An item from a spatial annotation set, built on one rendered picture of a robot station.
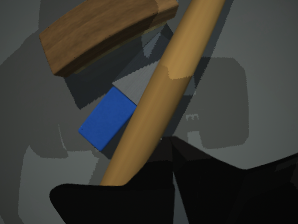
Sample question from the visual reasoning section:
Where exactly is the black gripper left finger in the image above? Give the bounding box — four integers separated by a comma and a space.
49, 136, 176, 224

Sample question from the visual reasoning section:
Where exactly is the brown wooden block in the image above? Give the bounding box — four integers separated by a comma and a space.
39, 0, 178, 77

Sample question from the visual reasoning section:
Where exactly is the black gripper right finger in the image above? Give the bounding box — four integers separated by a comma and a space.
169, 136, 298, 224

